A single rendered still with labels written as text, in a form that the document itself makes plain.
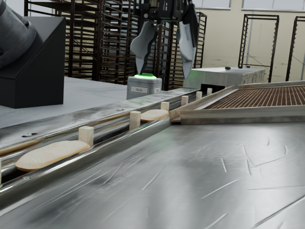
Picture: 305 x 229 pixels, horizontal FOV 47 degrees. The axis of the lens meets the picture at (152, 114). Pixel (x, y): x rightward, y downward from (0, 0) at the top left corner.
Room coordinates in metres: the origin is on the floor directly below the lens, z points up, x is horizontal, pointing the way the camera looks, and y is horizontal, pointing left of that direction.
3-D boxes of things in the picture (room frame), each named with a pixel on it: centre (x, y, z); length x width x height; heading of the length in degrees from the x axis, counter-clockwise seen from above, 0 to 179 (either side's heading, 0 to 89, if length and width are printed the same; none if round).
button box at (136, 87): (0.90, 0.02, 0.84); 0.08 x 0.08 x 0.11; 70
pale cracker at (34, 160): (0.33, 0.09, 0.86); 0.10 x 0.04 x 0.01; 160
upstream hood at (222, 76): (1.64, -0.38, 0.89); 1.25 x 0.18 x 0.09; 160
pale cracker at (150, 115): (0.59, 0.00, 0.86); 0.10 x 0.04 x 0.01; 161
